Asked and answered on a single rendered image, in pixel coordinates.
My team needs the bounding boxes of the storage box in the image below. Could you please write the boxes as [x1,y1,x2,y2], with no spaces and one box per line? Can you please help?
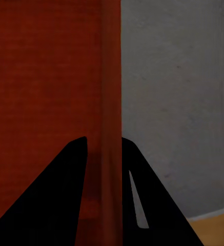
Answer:
[0,0,123,246]

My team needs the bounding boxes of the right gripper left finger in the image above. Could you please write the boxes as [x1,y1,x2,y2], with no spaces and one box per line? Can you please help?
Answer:
[0,136,88,246]

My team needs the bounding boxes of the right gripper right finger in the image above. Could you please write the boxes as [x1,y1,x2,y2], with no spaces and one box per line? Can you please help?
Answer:
[122,137,204,246]

